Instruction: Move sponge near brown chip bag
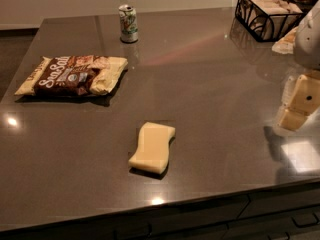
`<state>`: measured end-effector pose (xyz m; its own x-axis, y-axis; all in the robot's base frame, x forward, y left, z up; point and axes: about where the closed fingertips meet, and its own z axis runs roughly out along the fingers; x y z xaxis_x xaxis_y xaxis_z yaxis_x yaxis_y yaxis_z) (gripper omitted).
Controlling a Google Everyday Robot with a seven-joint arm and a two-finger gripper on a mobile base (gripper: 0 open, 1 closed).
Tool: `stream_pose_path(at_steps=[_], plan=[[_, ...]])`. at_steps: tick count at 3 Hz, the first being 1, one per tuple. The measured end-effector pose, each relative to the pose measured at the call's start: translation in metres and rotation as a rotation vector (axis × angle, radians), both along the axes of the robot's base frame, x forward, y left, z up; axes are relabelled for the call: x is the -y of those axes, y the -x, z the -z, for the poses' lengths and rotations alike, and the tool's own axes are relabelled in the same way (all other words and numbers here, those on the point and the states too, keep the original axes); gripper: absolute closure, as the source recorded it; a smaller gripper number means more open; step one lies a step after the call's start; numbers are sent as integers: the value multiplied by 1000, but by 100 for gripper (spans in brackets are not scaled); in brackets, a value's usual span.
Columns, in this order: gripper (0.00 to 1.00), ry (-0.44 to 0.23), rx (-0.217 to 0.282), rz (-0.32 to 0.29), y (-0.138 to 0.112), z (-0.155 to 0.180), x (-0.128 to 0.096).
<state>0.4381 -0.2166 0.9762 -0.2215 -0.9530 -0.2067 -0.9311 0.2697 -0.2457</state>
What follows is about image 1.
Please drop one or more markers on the black drawer handle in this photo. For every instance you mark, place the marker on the black drawer handle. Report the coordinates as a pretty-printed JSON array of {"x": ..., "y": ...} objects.
[{"x": 305, "y": 220}]

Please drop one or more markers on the white napkin stack in basket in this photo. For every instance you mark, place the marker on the white napkin stack in basket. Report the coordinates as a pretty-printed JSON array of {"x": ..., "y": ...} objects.
[{"x": 271, "y": 9}]

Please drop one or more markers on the crumpled white packet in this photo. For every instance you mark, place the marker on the crumpled white packet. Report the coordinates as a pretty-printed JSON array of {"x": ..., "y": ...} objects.
[{"x": 285, "y": 44}]

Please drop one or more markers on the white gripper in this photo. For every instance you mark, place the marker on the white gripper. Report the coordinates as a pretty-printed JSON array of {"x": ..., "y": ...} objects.
[{"x": 309, "y": 39}]

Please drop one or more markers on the yellow sponge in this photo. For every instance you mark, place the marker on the yellow sponge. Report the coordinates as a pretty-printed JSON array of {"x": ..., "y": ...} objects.
[{"x": 152, "y": 153}]

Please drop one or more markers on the white green soda can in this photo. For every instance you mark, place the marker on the white green soda can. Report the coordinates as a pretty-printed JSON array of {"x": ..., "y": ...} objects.
[{"x": 128, "y": 24}]

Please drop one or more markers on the dark cabinet drawers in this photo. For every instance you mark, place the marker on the dark cabinet drawers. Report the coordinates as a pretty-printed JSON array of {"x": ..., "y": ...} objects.
[{"x": 261, "y": 215}]

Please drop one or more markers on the brown sea salt chip bag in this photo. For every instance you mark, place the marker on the brown sea salt chip bag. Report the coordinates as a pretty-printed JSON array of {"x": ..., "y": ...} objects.
[{"x": 74, "y": 76}]

